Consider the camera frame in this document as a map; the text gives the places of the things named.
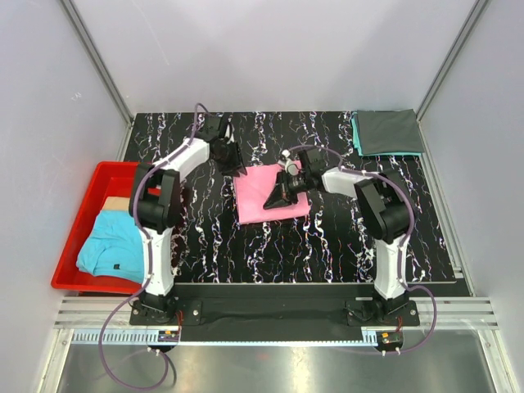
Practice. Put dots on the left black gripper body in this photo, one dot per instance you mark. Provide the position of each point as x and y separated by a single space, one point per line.
228 159

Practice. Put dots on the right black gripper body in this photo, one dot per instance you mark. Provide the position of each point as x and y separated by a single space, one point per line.
297 184

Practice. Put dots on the pink t shirt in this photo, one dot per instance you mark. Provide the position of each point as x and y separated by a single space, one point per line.
253 189

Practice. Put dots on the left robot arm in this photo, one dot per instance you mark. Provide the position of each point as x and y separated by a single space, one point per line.
155 203

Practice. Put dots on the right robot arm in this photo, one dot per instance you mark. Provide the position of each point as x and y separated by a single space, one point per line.
384 205

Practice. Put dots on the folded teal t shirt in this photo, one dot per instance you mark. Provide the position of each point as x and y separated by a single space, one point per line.
358 147

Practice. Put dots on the folded dark grey t shirt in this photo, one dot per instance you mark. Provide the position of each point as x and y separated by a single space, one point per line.
389 131

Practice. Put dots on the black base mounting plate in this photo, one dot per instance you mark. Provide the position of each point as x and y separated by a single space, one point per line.
261 313

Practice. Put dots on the red plastic bin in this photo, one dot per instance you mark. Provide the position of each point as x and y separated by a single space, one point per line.
109 179

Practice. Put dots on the beige t shirt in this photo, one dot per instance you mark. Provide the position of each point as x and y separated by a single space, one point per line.
116 203

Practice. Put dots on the light blue t shirt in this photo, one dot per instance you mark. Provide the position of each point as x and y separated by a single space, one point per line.
113 248

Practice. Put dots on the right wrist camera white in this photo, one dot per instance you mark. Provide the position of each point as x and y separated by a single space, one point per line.
288 164

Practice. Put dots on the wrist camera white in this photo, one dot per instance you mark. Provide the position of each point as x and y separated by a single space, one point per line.
228 133
288 164

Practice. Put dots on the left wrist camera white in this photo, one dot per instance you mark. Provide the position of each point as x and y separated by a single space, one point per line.
228 133

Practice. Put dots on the left aluminium frame post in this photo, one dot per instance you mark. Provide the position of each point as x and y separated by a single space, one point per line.
77 22

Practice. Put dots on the aluminium frame post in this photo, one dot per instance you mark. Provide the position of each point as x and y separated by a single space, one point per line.
77 22
475 14

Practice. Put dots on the slotted cable duct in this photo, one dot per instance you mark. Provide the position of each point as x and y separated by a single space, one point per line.
155 337

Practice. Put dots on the right aluminium frame post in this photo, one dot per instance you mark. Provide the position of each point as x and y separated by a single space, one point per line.
475 14

